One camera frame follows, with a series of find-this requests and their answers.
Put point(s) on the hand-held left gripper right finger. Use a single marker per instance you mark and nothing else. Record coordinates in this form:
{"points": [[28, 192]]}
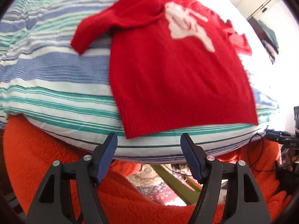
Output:
{"points": [[192, 159]]}

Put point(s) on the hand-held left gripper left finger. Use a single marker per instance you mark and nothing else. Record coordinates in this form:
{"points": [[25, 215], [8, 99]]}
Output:
{"points": [[106, 159]]}

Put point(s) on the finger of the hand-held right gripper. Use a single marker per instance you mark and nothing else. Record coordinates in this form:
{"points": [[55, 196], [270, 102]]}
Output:
{"points": [[276, 135]]}

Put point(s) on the red knit sweater white print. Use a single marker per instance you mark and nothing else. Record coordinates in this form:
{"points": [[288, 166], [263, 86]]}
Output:
{"points": [[175, 74]]}

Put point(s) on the green bar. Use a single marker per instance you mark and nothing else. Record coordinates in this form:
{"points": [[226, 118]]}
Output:
{"points": [[168, 179]]}

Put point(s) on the patterned rug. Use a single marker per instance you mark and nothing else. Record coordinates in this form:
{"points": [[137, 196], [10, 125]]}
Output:
{"points": [[146, 186]]}

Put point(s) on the orange fleece blanket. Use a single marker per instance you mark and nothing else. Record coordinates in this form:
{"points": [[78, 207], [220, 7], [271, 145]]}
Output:
{"points": [[35, 149]]}

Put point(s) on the blue green striped bed sheet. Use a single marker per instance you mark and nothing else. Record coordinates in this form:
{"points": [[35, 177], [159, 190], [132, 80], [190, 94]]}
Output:
{"points": [[58, 63]]}

